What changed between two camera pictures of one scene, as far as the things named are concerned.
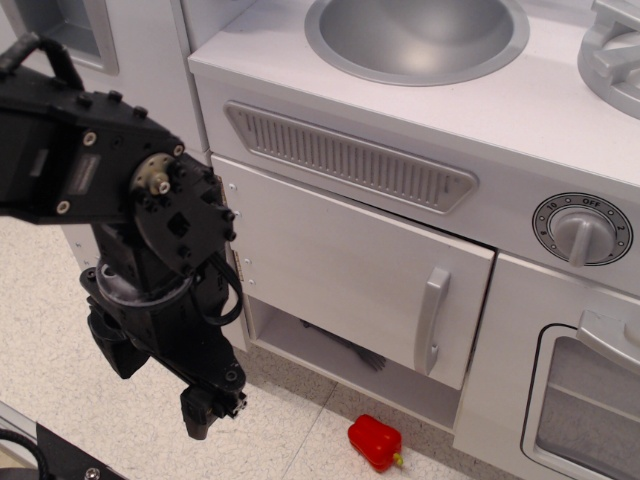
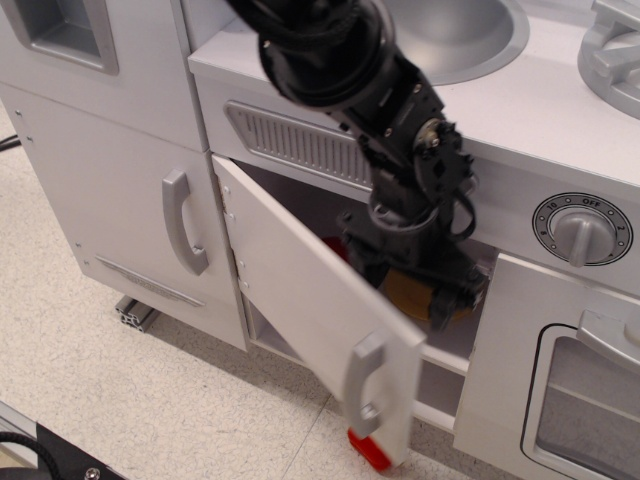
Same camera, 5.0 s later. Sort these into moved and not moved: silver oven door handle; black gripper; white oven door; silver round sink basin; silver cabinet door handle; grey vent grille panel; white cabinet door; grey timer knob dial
Moved: black gripper; silver cabinet door handle; white cabinet door
Not moved: silver round sink basin; white oven door; silver oven door handle; grey timer knob dial; grey vent grille panel
